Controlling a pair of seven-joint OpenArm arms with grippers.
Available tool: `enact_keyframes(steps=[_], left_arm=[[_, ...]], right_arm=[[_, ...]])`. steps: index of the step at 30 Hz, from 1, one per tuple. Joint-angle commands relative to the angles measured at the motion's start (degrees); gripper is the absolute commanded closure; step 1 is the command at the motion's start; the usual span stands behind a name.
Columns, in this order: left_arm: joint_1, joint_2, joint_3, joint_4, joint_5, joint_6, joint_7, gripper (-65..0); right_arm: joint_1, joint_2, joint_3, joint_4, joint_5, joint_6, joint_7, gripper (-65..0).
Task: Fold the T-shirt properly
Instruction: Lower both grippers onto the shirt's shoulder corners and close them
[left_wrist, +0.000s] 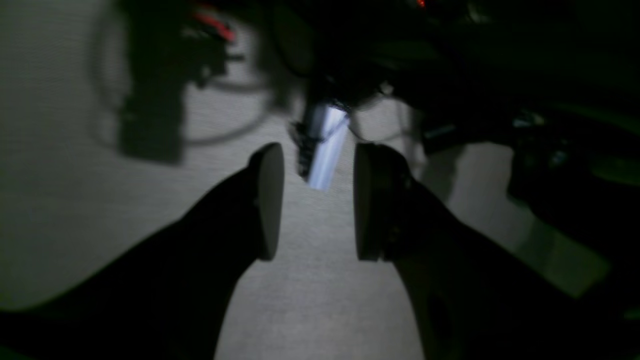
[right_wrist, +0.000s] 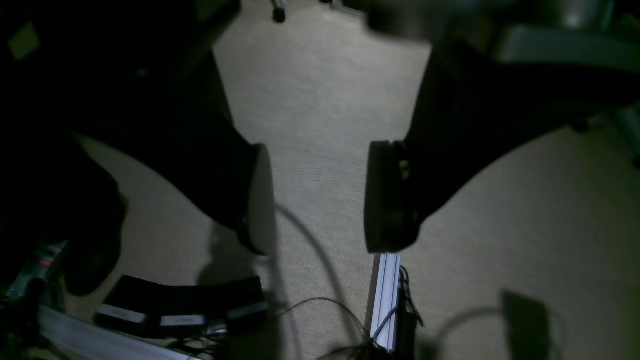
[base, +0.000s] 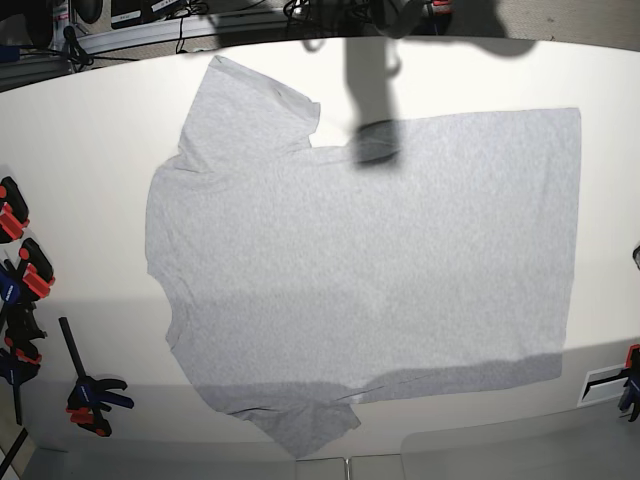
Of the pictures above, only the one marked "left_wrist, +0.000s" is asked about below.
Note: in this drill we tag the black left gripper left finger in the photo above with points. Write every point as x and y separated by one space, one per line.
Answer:
166 298

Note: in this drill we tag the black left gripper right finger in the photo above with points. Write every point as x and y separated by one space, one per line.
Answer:
472 300

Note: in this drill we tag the silver metal bar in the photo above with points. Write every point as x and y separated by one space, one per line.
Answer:
320 137

